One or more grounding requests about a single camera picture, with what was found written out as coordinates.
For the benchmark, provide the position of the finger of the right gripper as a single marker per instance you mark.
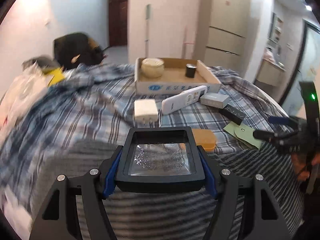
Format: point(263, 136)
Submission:
point(272, 136)
point(286, 121)

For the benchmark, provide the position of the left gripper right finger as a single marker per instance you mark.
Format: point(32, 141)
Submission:
point(261, 215)

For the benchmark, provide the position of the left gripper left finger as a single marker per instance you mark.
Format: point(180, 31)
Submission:
point(58, 217)

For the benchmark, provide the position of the green envelope pouch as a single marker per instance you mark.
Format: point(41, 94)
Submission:
point(244, 134)

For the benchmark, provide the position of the black UNNY box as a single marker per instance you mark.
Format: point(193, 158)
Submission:
point(232, 114)

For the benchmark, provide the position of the grey rectangular box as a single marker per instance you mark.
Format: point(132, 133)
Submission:
point(215, 100)

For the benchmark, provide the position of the white AUX remote control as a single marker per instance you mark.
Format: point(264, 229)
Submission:
point(184, 99)

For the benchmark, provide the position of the black box silver lid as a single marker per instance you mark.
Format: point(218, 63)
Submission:
point(190, 70)

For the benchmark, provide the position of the black framed tray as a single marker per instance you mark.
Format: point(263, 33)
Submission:
point(160, 160)

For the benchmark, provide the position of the white power adapter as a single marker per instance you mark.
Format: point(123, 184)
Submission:
point(145, 111)

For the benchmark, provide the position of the round cream bear tin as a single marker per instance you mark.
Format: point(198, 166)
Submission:
point(152, 67)

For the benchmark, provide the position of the person right hand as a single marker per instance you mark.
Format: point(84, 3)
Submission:
point(299, 166)

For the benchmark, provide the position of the bathroom vanity cabinet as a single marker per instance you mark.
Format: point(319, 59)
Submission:
point(270, 73)

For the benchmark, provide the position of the black framed glass door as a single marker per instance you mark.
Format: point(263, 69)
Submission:
point(306, 69)

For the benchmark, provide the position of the striped grey cloth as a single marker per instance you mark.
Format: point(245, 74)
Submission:
point(172, 216)

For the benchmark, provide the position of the beige refrigerator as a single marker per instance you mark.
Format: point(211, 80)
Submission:
point(221, 32)

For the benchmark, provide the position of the blue plaid shirt cloth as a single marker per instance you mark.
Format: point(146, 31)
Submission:
point(97, 103)

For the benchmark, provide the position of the cardboard tray box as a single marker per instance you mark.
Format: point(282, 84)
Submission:
point(173, 81)

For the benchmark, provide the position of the yellow box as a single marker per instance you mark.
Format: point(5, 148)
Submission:
point(55, 76)

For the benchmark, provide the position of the grey cap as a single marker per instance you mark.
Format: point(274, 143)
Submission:
point(46, 63)

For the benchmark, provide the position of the black jacket on chair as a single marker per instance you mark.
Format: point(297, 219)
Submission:
point(76, 48)

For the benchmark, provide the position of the dark brown door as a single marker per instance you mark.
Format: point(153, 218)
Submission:
point(117, 22)

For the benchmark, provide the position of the green handled mop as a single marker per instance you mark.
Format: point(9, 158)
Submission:
point(147, 30)

